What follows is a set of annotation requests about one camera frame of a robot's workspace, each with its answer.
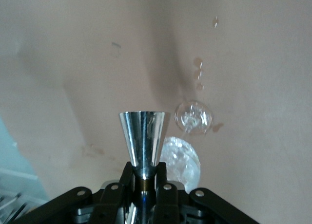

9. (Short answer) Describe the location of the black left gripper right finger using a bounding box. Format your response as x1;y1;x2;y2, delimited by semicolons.
155;161;260;224

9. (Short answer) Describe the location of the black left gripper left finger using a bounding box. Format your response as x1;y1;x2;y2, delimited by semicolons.
14;160;136;224

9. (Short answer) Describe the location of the steel double-cone jigger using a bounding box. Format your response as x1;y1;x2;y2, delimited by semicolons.
118;110;172;224

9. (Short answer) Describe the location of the clear stemmed wine glass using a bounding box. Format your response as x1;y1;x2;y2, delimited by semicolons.
159;99;215;193

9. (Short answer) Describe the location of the brown table cover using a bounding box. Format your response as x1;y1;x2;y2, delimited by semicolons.
0;0;312;224

